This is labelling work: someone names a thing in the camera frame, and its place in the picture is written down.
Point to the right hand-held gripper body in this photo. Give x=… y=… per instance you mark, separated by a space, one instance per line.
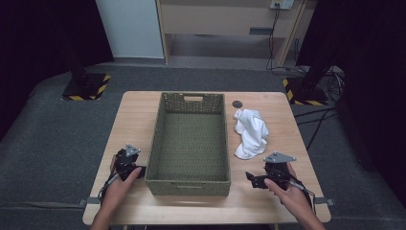
x=276 y=169

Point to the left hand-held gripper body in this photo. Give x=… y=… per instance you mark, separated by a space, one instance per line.
x=126 y=164

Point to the white cloth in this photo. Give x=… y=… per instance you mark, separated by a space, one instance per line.
x=252 y=134

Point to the green woven basket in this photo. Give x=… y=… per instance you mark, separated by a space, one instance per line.
x=191 y=143

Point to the person's left hand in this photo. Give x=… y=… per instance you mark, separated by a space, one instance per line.
x=116 y=191

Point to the person's right hand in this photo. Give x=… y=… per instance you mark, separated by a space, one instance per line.
x=292 y=198

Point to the dark round table grommet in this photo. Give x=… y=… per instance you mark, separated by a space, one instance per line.
x=237 y=104

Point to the black stand with striped base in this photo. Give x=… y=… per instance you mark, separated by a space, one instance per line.
x=86 y=87
x=306 y=94

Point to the black curtain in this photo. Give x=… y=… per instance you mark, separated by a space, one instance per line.
x=370 y=80
x=38 y=38

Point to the white power socket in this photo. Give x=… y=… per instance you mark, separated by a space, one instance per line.
x=282 y=4

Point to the grey table bracket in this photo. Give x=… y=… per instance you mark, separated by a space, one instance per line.
x=324 y=201
x=91 y=201

